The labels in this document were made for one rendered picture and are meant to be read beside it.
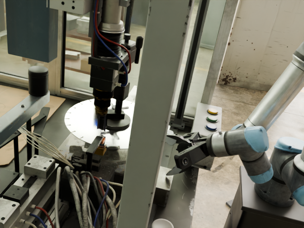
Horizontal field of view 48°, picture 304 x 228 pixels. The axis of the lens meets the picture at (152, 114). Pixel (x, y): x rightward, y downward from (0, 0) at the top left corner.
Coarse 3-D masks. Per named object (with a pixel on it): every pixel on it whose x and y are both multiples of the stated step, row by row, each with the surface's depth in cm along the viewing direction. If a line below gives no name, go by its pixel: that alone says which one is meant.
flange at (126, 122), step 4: (124, 116) 118; (128, 116) 119; (108, 120) 114; (112, 120) 114; (116, 120) 114; (120, 120) 115; (124, 120) 115; (128, 120) 116; (108, 124) 112; (112, 124) 112; (116, 124) 112; (120, 124) 113; (124, 124) 113; (128, 124) 114; (112, 128) 112; (116, 128) 112; (120, 128) 112
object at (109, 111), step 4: (116, 100) 104; (116, 104) 104; (120, 104) 104; (116, 108) 105; (120, 108) 105; (108, 112) 105; (112, 112) 105; (116, 112) 105; (120, 112) 105; (108, 116) 105; (112, 116) 105; (116, 116) 105; (120, 116) 106; (100, 120) 105; (100, 124) 106; (100, 128) 107
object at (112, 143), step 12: (72, 108) 119; (84, 108) 121; (108, 108) 123; (132, 108) 126; (72, 120) 112; (84, 120) 113; (96, 120) 115; (72, 132) 106; (84, 132) 107; (96, 132) 108; (108, 132) 109; (120, 132) 111; (108, 144) 103; (120, 144) 104
